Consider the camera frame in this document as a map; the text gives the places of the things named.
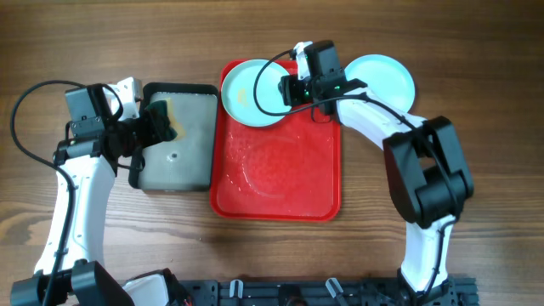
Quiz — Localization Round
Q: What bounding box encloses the black base frame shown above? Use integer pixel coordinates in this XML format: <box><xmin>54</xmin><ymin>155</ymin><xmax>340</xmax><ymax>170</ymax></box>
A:
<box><xmin>180</xmin><ymin>278</ymin><xmax>480</xmax><ymax>306</ymax></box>

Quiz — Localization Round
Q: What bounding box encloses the black water tray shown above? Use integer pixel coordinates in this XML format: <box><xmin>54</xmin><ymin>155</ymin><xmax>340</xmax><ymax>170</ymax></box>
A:
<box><xmin>128</xmin><ymin>82</ymin><xmax>218</xmax><ymax>191</ymax></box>

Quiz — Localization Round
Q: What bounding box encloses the light blue plate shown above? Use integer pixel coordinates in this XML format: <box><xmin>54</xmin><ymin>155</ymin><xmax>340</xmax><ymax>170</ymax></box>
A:
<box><xmin>345</xmin><ymin>54</ymin><xmax>416</xmax><ymax>112</ymax></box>

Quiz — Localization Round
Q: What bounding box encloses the red plastic tray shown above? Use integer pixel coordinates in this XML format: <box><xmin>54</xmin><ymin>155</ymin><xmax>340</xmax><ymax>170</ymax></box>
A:
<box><xmin>209</xmin><ymin>59</ymin><xmax>343</xmax><ymax>223</ymax></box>

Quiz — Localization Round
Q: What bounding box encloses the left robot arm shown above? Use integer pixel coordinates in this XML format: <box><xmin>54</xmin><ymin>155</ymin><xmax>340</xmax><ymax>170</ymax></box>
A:
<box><xmin>10</xmin><ymin>111</ymin><xmax>186</xmax><ymax>305</ymax></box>

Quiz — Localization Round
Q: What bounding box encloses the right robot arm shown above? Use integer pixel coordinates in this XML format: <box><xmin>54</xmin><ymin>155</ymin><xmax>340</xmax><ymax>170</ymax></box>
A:
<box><xmin>278</xmin><ymin>75</ymin><xmax>474</xmax><ymax>305</ymax></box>

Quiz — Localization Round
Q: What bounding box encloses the green yellow sponge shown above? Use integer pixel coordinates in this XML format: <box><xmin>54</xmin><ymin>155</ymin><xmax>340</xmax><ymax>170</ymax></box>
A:
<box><xmin>145</xmin><ymin>98</ymin><xmax>186</xmax><ymax>142</ymax></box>

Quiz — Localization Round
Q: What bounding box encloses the mint plate back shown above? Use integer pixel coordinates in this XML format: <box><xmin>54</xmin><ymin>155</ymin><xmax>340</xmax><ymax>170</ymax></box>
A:
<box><xmin>221</xmin><ymin>59</ymin><xmax>291</xmax><ymax>128</ymax></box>

